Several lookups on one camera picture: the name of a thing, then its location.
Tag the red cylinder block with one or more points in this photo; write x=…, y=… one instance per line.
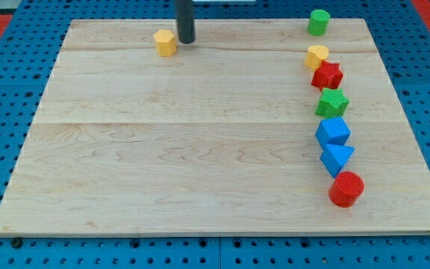
x=346, y=189

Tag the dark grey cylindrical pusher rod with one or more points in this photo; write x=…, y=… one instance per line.
x=184, y=16

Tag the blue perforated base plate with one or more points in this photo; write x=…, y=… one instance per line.
x=28, y=50

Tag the yellow heart block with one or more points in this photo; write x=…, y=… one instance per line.
x=316, y=54

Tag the light wooden board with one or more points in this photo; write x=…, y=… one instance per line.
x=216, y=140

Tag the blue cube block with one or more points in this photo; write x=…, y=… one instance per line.
x=332, y=131

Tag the red star block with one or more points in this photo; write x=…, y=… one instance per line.
x=327, y=75

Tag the yellow hexagon block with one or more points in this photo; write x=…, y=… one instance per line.
x=165, y=44

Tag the blue triangle block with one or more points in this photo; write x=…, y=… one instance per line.
x=334, y=157

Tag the green star block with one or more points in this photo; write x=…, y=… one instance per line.
x=332, y=103

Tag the green cylinder block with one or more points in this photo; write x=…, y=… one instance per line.
x=318, y=22

